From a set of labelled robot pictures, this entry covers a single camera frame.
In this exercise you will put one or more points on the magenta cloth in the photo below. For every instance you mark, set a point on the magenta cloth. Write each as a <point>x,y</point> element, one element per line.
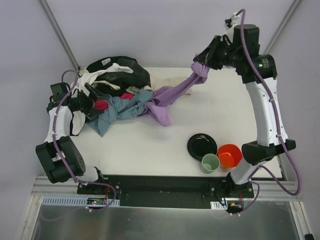
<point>102,105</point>

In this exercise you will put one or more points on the lilac cloth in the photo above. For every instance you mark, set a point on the lilac cloth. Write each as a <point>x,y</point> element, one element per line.
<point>167,95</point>

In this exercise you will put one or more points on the cream black tote bag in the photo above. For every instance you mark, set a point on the cream black tote bag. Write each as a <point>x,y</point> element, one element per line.
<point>107,87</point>

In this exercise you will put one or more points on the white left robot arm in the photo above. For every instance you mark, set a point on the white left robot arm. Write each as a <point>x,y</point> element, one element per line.
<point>58,155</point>

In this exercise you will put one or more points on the white cloth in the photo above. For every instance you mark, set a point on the white cloth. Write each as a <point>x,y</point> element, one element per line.
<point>79,117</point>

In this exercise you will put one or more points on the beige folded cloth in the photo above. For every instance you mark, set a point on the beige folded cloth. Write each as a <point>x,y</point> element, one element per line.
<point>157,83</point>

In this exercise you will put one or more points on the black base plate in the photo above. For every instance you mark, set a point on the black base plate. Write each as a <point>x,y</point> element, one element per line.
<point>168,191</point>

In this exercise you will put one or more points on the blue-grey cloth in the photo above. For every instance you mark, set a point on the blue-grey cloth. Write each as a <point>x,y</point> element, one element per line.
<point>120,109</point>

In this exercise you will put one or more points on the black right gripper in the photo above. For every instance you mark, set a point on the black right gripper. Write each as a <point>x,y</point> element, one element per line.
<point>213,53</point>

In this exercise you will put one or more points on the pale green cup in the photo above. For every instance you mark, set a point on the pale green cup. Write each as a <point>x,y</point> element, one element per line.
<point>209,163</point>

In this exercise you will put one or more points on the left aluminium frame post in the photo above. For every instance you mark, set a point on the left aluminium frame post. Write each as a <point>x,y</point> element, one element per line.
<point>58,33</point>

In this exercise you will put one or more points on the aluminium front rail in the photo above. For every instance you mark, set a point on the aluminium front rail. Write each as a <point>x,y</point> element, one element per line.
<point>269,190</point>

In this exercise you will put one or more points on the black mesh cloth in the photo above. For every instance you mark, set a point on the black mesh cloth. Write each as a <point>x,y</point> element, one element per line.
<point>106,62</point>

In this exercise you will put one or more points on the aluminium frame post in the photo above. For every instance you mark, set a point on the aluminium frame post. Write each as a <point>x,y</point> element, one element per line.
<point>294,6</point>
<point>58,33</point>

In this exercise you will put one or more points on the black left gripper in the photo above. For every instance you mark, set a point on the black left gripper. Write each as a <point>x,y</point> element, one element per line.
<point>88,102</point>

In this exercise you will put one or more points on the orange bowl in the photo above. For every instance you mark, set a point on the orange bowl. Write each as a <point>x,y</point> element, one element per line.
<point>230,156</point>

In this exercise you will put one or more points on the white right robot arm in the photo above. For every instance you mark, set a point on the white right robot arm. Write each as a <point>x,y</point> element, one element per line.
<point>239,48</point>

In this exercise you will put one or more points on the right aluminium frame post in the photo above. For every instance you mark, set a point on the right aluminium frame post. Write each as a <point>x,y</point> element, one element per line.
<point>294,6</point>

